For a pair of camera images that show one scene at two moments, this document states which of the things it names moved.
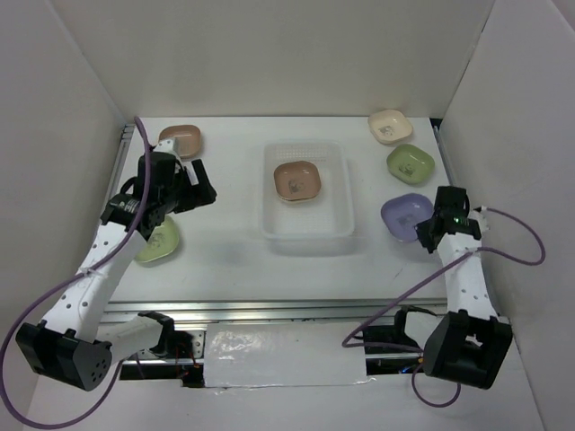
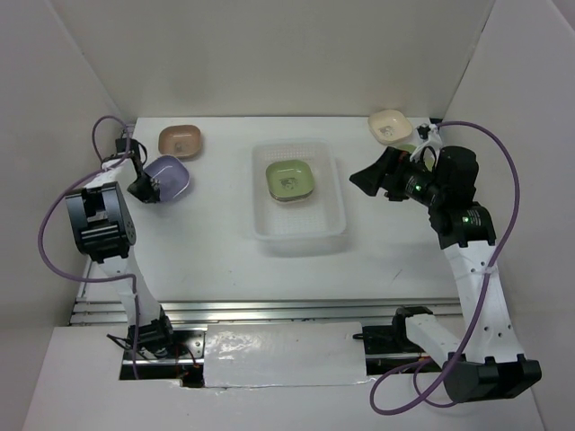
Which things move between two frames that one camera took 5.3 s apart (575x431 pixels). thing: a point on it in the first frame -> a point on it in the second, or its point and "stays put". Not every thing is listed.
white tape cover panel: (288, 354) stays put
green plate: (163, 241) -> (289, 180)
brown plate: (188, 139) stays put
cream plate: (388, 126) stays put
